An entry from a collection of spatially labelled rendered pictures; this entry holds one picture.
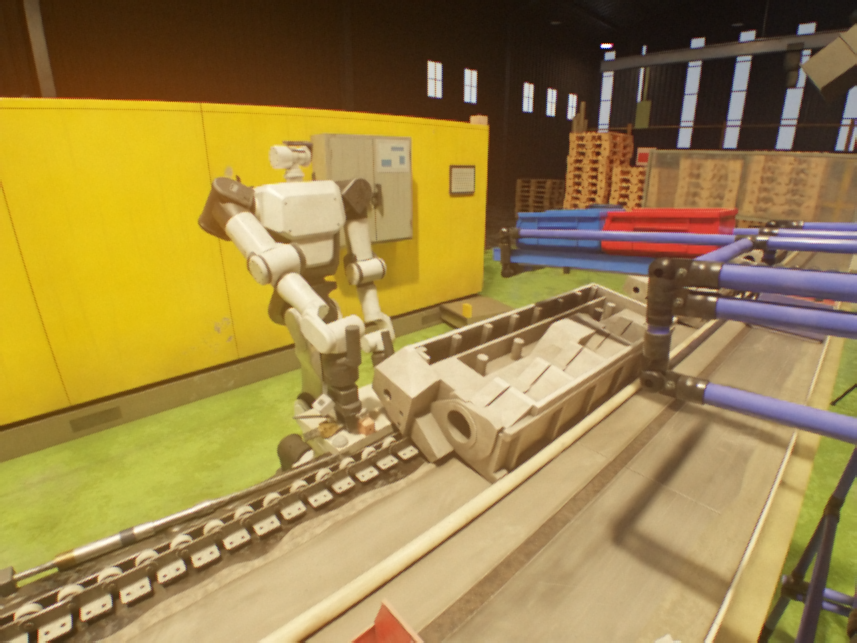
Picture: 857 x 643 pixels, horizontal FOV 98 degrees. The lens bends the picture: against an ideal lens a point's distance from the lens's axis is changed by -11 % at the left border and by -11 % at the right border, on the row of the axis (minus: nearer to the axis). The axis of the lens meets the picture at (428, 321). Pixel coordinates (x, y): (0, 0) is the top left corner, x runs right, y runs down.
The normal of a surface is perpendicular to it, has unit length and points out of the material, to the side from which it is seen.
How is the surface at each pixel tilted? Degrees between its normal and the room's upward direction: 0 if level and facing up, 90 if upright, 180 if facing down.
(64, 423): 90
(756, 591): 0
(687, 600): 2
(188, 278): 90
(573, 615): 0
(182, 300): 90
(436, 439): 40
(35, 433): 90
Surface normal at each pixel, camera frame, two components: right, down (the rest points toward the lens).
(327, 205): 0.69, 0.15
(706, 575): 0.00, -0.94
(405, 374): -0.37, -0.56
